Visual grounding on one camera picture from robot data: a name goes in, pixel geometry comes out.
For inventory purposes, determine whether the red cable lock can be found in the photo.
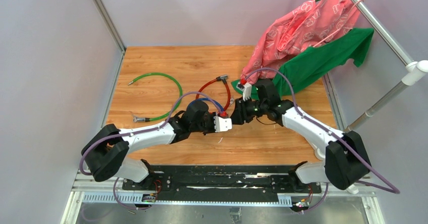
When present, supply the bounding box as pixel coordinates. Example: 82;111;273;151
198;74;232;110

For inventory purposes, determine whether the pink patterned garment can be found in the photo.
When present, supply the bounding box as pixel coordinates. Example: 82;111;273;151
240;0;362;84

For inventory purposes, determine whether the green t-shirt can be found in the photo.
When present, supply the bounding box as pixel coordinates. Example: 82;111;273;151
241;28;374;96

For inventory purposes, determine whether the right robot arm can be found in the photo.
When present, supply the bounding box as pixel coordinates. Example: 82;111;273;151
231;79;370;194

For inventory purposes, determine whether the green cable lock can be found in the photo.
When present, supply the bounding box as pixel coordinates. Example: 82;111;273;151
127;72;183;124

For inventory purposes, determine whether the silver key with ring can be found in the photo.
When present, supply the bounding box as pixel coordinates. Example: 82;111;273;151
229;95;235;106

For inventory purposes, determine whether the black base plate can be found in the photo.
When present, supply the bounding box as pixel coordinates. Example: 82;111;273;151
122;165;321;203

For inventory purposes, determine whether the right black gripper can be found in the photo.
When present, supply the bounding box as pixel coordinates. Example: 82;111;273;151
230;95;269;125

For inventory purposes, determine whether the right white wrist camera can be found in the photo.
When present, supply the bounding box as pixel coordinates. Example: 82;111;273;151
236;79;252;101

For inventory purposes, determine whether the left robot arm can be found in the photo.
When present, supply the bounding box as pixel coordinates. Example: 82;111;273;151
81;101;220;190

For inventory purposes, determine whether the metal clothes rack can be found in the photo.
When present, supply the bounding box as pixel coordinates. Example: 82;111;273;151
312;0;428;195

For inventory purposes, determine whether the pink clothes hanger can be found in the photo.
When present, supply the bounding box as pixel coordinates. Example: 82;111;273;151
313;0;364;47

